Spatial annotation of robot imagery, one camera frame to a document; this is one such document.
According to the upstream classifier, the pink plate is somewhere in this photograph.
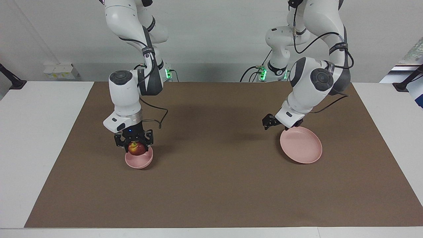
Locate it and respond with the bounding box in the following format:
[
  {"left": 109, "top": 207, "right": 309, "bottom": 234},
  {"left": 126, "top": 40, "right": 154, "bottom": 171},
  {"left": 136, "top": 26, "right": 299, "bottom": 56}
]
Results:
[{"left": 280, "top": 127, "right": 323, "bottom": 164}]

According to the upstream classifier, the pink bowl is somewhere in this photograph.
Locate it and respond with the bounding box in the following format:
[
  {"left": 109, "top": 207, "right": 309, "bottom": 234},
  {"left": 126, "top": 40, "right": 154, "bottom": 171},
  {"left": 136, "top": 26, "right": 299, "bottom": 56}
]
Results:
[{"left": 125, "top": 146, "right": 154, "bottom": 170}]

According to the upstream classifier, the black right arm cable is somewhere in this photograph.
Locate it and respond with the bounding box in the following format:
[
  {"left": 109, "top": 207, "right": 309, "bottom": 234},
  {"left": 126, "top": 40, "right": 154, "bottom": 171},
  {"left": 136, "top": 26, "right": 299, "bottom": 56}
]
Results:
[{"left": 117, "top": 25, "right": 169, "bottom": 129}]

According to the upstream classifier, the red apple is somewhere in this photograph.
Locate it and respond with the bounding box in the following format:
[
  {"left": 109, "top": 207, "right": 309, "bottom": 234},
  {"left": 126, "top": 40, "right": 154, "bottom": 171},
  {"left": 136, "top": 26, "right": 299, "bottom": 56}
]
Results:
[{"left": 128, "top": 141, "right": 147, "bottom": 156}]

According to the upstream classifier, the white wall socket box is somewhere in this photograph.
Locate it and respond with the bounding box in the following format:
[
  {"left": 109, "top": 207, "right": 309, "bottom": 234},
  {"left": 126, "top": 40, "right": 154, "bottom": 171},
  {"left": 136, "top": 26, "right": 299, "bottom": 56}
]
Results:
[{"left": 43, "top": 63, "right": 80, "bottom": 80}]

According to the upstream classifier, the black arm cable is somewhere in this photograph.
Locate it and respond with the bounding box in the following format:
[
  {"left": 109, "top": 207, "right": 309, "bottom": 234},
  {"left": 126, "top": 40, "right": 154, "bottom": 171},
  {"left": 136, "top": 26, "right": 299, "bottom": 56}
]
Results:
[
  {"left": 288, "top": 0, "right": 355, "bottom": 114},
  {"left": 117, "top": 25, "right": 169, "bottom": 129}
]

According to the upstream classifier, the black clamp stand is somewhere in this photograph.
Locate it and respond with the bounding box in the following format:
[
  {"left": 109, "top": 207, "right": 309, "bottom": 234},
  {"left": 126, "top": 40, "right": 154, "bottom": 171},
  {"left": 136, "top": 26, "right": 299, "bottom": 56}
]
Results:
[
  {"left": 0, "top": 63, "right": 27, "bottom": 90},
  {"left": 393, "top": 64, "right": 423, "bottom": 93}
]

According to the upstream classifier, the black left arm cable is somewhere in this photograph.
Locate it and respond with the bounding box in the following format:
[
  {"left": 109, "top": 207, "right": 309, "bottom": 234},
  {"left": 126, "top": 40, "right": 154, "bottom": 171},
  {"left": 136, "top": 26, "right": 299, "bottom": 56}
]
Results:
[{"left": 288, "top": 0, "right": 355, "bottom": 114}]

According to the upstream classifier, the brown table mat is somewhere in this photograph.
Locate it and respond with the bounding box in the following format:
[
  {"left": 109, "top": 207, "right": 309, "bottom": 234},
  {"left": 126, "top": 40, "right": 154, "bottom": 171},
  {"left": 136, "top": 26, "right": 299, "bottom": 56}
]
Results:
[{"left": 24, "top": 82, "right": 423, "bottom": 228}]

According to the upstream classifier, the blue white clutter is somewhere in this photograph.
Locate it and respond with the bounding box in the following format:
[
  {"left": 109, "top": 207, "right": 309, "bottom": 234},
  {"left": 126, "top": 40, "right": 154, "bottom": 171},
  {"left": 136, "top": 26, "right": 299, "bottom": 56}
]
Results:
[{"left": 379, "top": 46, "right": 423, "bottom": 109}]

